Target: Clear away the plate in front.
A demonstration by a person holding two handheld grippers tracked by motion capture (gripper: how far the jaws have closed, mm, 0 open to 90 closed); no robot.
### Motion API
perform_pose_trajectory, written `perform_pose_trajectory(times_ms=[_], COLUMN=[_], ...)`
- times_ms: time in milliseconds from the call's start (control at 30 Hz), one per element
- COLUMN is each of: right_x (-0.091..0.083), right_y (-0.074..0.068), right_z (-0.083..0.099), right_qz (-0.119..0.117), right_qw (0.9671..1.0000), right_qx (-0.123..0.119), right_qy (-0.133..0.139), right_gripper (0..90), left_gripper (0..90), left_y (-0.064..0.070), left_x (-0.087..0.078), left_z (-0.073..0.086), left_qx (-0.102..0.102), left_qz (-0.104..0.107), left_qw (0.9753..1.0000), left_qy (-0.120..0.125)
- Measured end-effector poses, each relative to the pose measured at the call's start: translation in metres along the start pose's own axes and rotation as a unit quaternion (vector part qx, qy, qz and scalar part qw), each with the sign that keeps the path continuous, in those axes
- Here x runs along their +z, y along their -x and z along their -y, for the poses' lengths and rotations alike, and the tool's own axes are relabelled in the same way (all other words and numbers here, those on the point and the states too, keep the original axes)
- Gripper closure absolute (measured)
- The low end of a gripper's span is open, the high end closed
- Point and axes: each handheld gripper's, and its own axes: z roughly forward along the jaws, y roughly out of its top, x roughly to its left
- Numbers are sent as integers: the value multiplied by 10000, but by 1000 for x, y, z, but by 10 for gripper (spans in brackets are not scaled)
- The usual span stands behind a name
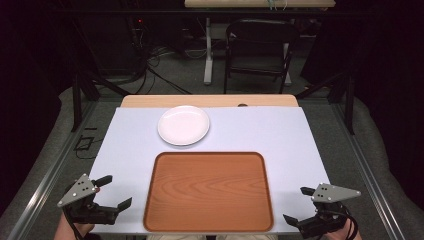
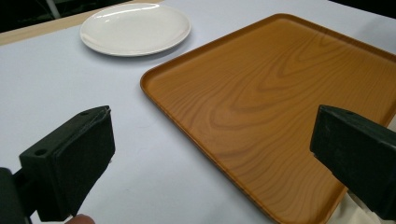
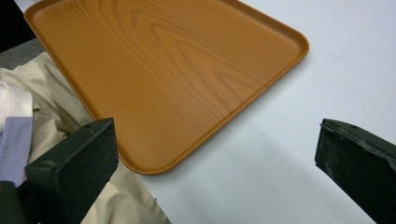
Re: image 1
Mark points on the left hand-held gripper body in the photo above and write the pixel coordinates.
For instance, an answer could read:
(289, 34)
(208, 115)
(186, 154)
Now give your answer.
(77, 192)

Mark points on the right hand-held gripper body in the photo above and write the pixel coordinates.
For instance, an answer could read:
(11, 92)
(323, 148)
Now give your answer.
(330, 194)

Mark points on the person's left hand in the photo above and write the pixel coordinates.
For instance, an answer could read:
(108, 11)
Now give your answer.
(71, 230)

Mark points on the person's right hand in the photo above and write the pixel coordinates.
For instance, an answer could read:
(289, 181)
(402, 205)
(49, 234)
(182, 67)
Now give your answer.
(340, 232)

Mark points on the white table mat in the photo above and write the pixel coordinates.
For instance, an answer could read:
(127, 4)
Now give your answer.
(286, 143)

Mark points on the black metal stand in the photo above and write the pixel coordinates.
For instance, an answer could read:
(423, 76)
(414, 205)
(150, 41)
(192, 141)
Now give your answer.
(77, 100)
(349, 103)

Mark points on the brown wooden tray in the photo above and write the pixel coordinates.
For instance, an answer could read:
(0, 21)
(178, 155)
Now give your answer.
(208, 191)

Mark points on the white round plate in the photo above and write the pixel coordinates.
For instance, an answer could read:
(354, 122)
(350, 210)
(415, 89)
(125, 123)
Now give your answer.
(183, 125)

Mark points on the white desk leg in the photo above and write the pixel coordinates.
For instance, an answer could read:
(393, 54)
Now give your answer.
(208, 60)

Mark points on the black folding chair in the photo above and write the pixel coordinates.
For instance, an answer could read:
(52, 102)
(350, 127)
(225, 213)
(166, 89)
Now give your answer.
(261, 35)

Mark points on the aluminium rail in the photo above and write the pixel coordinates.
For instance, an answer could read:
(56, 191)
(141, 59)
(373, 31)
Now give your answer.
(50, 180)
(366, 173)

